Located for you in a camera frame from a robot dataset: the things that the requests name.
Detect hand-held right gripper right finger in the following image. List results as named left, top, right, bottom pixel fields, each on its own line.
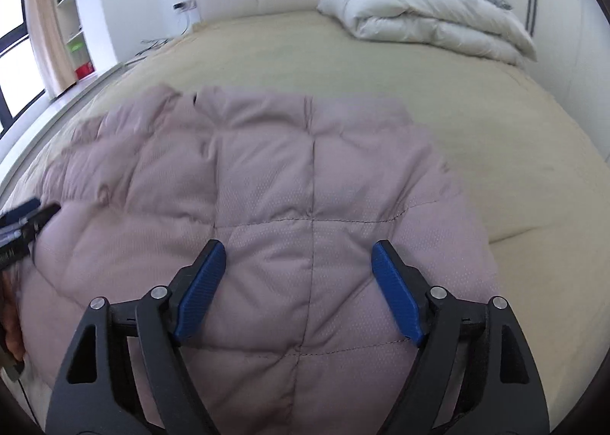
left=371, top=239, right=551, bottom=435

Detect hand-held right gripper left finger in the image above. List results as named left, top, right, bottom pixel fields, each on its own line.
left=45, top=239, right=227, bottom=435

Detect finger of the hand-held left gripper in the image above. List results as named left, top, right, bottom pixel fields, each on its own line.
left=26, top=204, right=62, bottom=240
left=0, top=199, right=43, bottom=228

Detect taupe puffer coat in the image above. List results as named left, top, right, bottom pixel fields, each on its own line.
left=19, top=85, right=499, bottom=435

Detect beige curtain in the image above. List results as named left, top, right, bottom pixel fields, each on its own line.
left=24, top=0, right=77, bottom=95

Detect bed with beige sheet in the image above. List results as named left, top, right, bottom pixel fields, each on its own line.
left=0, top=11, right=608, bottom=435

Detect white folded duvet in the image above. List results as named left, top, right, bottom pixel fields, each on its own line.
left=317, top=0, right=538, bottom=66

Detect white wall shelf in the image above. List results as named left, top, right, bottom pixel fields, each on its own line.
left=50, top=0, right=96, bottom=83

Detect black cables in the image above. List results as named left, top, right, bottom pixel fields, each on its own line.
left=138, top=22, right=194, bottom=55

